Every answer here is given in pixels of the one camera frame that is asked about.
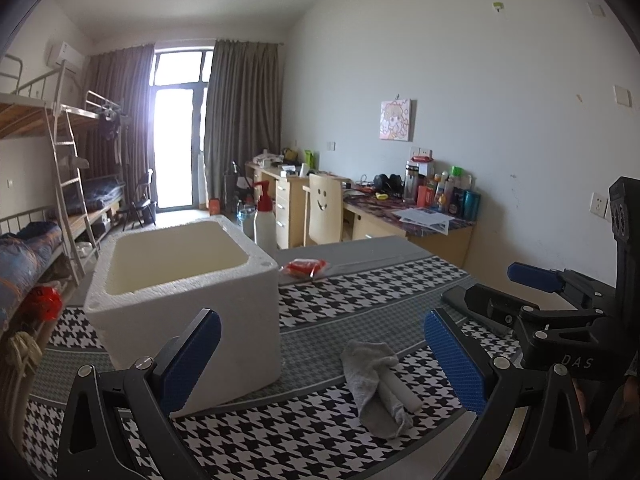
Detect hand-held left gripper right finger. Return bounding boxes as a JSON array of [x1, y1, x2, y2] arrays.
[[424, 307, 596, 480]]

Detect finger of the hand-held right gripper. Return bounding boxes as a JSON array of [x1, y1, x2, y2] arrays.
[[507, 261, 611, 312], [442, 284, 621, 376]]

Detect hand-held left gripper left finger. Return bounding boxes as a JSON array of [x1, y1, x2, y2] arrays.
[[56, 307, 223, 480]]

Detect white foam box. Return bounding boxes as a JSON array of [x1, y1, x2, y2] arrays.
[[84, 214, 281, 418]]

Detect grey sock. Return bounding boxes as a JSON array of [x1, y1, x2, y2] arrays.
[[341, 339, 416, 438]]

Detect printed papers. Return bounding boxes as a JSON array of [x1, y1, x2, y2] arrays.
[[392, 207, 453, 235]]

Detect group of toiletry bottles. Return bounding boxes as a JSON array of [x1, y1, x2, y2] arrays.
[[404, 155, 482, 221]]

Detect houndstooth tablecloth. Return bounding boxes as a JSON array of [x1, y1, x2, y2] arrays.
[[20, 235, 531, 480]]

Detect wooden desk with patterned cover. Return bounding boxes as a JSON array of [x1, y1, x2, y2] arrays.
[[342, 187, 473, 268]]

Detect red snack packet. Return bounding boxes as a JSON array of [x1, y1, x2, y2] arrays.
[[280, 258, 327, 278]]

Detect white spray bottle red nozzle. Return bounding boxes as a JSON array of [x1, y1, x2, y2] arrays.
[[252, 181, 277, 251]]

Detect red bag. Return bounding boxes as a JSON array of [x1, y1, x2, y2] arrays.
[[22, 285, 63, 322]]

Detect black folding chair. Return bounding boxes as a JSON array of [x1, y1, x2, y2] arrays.
[[120, 170, 157, 231]]

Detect wooden chair with smiley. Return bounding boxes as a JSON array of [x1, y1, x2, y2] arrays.
[[302, 174, 345, 247]]

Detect dark blue bedding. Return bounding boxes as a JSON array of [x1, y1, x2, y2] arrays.
[[80, 177, 126, 213]]

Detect blue patterned quilt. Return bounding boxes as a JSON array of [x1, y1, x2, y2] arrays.
[[0, 222, 63, 326]]

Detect white metal bed ladder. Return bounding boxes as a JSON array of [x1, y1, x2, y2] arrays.
[[47, 110, 101, 281]]

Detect glass balcony door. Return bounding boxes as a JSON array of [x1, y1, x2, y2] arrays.
[[148, 46, 216, 211]]

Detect black hanging clothing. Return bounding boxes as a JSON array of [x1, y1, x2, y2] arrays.
[[98, 110, 123, 141]]

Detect grey curtain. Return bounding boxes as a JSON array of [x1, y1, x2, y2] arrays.
[[202, 38, 286, 206]]

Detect brown curtain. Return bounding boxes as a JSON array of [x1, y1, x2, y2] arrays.
[[87, 44, 156, 206]]

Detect metal bunk bed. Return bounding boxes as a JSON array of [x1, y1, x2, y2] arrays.
[[82, 90, 128, 241], [0, 55, 101, 331]]

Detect white air conditioner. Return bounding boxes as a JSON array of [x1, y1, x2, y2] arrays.
[[46, 41, 85, 72]]

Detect double white wall socket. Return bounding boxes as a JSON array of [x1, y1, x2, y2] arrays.
[[590, 191, 613, 221]]

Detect cartoon wall picture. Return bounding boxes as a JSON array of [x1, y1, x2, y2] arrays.
[[379, 99, 415, 142]]

